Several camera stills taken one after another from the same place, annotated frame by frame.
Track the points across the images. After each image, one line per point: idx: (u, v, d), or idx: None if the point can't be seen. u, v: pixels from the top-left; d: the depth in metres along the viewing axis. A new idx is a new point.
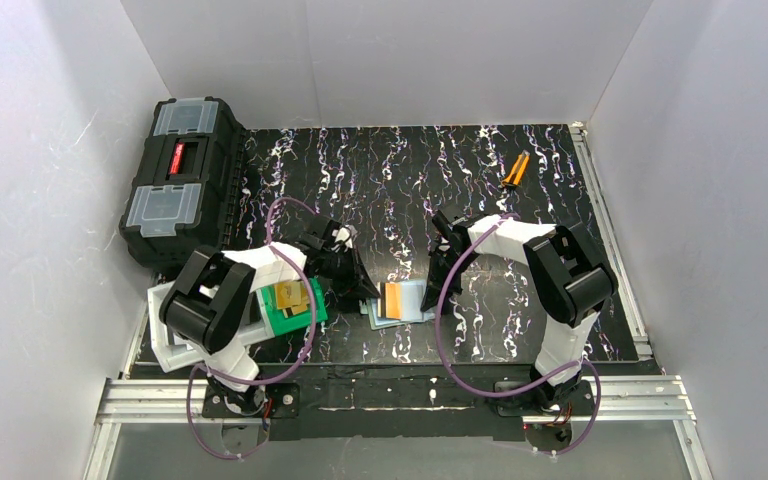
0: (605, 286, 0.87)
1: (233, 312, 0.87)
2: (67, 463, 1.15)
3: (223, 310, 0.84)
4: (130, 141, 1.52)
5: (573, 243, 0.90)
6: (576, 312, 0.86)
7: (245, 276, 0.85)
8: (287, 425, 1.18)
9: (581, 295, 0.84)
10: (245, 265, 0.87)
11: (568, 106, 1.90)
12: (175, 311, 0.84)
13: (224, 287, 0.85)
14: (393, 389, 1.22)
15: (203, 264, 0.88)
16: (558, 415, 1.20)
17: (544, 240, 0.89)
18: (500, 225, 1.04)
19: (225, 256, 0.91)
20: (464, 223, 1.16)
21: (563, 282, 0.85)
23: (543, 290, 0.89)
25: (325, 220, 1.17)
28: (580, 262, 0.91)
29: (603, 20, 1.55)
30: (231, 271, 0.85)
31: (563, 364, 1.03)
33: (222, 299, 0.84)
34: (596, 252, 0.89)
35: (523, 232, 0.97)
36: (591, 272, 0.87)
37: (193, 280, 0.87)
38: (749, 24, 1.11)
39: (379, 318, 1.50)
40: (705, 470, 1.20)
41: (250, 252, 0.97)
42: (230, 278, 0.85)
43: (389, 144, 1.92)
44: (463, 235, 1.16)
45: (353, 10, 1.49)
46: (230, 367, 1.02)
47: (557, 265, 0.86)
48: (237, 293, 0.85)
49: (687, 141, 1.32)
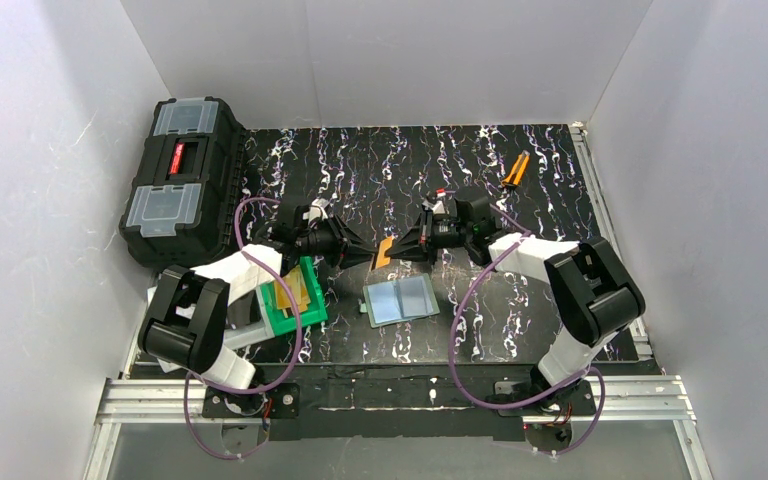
0: (632, 308, 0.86)
1: (214, 331, 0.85)
2: (68, 463, 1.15)
3: (203, 331, 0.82)
4: (130, 141, 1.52)
5: (597, 262, 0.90)
6: (601, 335, 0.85)
7: (220, 292, 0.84)
8: (287, 425, 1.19)
9: (604, 316, 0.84)
10: (219, 281, 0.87)
11: (569, 107, 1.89)
12: (153, 338, 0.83)
13: (200, 306, 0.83)
14: (393, 389, 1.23)
15: (176, 286, 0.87)
16: (558, 415, 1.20)
17: (565, 256, 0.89)
18: (523, 242, 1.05)
19: (197, 274, 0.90)
20: (487, 242, 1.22)
21: (586, 302, 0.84)
23: (566, 310, 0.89)
25: (291, 208, 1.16)
28: (606, 281, 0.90)
29: (603, 20, 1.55)
30: (204, 290, 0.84)
31: (570, 377, 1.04)
33: (200, 319, 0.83)
34: (620, 270, 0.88)
35: (545, 251, 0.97)
36: (615, 292, 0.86)
37: (169, 303, 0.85)
38: (748, 24, 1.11)
39: (379, 317, 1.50)
40: (705, 471, 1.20)
41: (225, 263, 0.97)
42: (204, 297, 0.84)
43: (389, 144, 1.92)
44: (484, 254, 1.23)
45: (353, 11, 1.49)
46: (224, 378, 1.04)
47: (579, 284, 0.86)
48: (215, 311, 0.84)
49: (687, 141, 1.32)
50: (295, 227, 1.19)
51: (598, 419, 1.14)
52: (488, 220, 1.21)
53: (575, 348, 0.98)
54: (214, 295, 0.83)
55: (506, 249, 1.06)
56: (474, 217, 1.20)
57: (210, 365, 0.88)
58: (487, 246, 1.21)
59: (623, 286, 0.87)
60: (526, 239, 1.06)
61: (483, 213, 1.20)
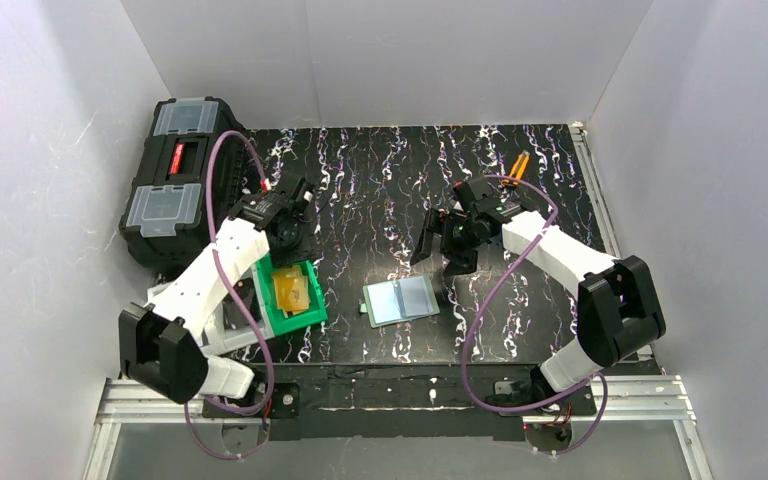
0: (652, 334, 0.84)
1: (189, 367, 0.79)
2: (67, 463, 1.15)
3: (174, 377, 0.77)
4: (130, 141, 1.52)
5: (630, 284, 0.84)
6: (618, 359, 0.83)
7: (180, 341, 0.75)
8: (287, 425, 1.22)
9: (624, 342, 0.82)
10: (180, 327, 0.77)
11: (569, 107, 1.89)
12: (134, 372, 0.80)
13: (164, 349, 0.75)
14: (393, 389, 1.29)
15: (136, 330, 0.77)
16: (558, 415, 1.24)
17: (601, 281, 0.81)
18: (543, 235, 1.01)
19: (157, 313, 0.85)
20: (493, 210, 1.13)
21: (613, 333, 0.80)
23: (587, 331, 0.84)
25: (296, 181, 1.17)
28: (632, 303, 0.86)
29: (603, 19, 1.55)
30: (163, 340, 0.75)
31: (577, 384, 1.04)
33: (167, 366, 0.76)
34: (653, 299, 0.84)
35: (571, 254, 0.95)
36: (641, 321, 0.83)
37: (135, 346, 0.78)
38: (750, 23, 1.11)
39: (379, 317, 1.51)
40: (706, 471, 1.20)
41: (188, 282, 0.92)
42: (164, 346, 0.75)
43: (389, 144, 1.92)
44: (491, 222, 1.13)
45: (354, 10, 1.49)
46: (217, 389, 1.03)
47: (610, 312, 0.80)
48: (179, 359, 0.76)
49: (687, 141, 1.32)
50: (291, 200, 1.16)
51: (597, 423, 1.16)
52: (489, 196, 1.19)
53: (585, 365, 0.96)
54: (174, 343, 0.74)
55: (530, 241, 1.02)
56: (473, 194, 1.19)
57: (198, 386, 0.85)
58: (497, 214, 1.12)
59: (651, 316, 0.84)
60: (550, 230, 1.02)
61: (483, 190, 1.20)
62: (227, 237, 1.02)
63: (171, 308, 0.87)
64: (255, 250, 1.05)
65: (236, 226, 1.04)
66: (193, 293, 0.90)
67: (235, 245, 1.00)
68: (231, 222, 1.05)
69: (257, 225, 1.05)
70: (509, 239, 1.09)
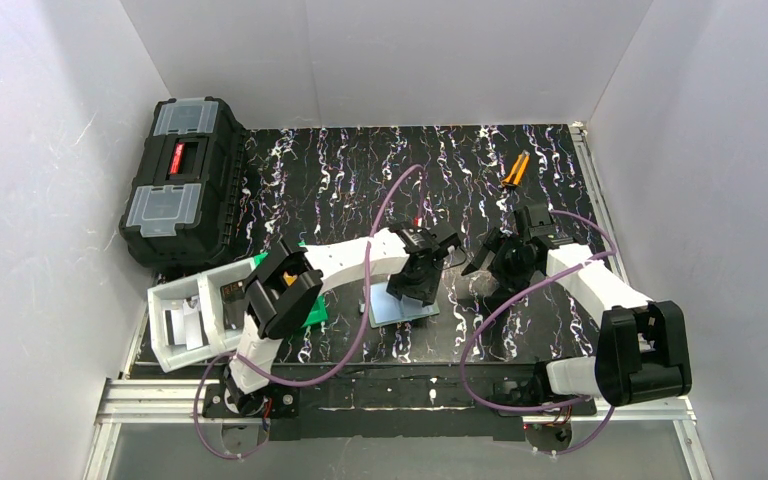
0: (673, 387, 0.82)
1: (297, 314, 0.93)
2: (68, 462, 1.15)
3: (284, 311, 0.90)
4: (130, 141, 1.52)
5: (660, 329, 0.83)
6: (629, 399, 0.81)
7: (312, 286, 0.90)
8: (287, 425, 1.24)
9: (639, 385, 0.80)
10: (318, 276, 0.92)
11: (569, 107, 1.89)
12: (253, 290, 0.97)
13: (295, 285, 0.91)
14: (393, 389, 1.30)
15: (284, 259, 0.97)
16: (558, 415, 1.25)
17: (629, 315, 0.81)
18: (586, 265, 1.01)
19: (305, 256, 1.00)
20: (544, 238, 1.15)
21: (628, 370, 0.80)
23: (602, 364, 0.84)
25: (450, 231, 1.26)
28: (659, 351, 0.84)
29: (602, 20, 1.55)
30: (303, 276, 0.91)
31: (576, 394, 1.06)
33: (286, 300, 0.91)
34: (680, 350, 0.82)
35: (609, 285, 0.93)
36: (664, 370, 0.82)
37: (274, 270, 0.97)
38: (749, 25, 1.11)
39: (380, 316, 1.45)
40: (706, 471, 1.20)
41: (340, 253, 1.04)
42: (300, 283, 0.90)
43: (389, 143, 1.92)
44: (539, 249, 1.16)
45: (354, 10, 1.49)
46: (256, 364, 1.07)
47: (629, 350, 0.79)
48: (300, 300, 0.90)
49: (686, 141, 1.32)
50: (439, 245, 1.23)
51: (596, 436, 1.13)
52: (545, 224, 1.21)
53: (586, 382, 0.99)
54: (307, 286, 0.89)
55: (570, 267, 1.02)
56: (530, 221, 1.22)
57: (286, 334, 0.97)
58: (545, 240, 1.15)
59: (675, 366, 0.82)
60: (592, 263, 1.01)
61: (540, 218, 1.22)
62: (380, 241, 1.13)
63: (319, 259, 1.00)
64: (393, 264, 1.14)
65: (391, 237, 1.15)
66: (338, 261, 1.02)
67: (384, 249, 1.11)
68: (388, 232, 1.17)
69: (408, 248, 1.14)
70: (552, 265, 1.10)
